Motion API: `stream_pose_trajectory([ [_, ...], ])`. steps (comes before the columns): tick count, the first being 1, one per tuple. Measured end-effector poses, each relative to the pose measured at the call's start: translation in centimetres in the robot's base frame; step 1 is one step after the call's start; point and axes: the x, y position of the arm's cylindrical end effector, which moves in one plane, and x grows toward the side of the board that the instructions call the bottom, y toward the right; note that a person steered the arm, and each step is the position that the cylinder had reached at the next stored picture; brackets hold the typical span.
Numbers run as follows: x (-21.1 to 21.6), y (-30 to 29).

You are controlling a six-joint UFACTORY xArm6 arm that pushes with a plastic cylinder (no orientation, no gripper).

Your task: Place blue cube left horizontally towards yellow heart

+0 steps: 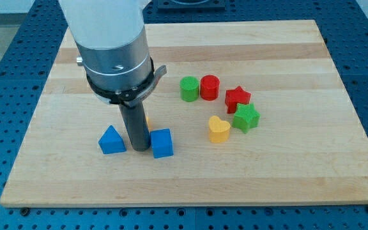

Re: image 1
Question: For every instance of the blue cube block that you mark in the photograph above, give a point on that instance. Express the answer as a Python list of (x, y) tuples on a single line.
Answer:
[(161, 143)]

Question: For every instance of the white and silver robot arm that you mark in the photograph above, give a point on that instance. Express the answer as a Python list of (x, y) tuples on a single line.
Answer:
[(111, 39)]

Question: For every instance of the yellow heart block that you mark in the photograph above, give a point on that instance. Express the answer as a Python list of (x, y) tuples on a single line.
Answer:
[(219, 130)]

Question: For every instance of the green cylinder block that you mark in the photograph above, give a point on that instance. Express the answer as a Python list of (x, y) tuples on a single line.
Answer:
[(189, 89)]

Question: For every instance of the small yellow block behind tool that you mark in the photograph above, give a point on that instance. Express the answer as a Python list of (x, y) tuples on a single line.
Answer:
[(148, 123)]

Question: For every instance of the red cylinder block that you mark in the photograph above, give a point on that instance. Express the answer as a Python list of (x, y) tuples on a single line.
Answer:
[(209, 87)]

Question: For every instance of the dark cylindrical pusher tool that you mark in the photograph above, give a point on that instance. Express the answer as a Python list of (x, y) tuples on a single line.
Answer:
[(136, 126)]

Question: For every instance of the red star block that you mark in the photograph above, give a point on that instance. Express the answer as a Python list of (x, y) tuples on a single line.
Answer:
[(236, 96)]

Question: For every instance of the green star block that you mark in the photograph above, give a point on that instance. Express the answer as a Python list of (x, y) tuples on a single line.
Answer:
[(245, 117)]

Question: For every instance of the light wooden board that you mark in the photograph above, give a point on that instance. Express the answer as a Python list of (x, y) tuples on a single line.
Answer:
[(309, 147)]

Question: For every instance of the blue triangular prism block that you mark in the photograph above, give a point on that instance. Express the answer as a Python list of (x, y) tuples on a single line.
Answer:
[(111, 142)]

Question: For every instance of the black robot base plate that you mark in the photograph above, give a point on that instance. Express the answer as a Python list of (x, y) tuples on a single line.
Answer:
[(191, 4)]

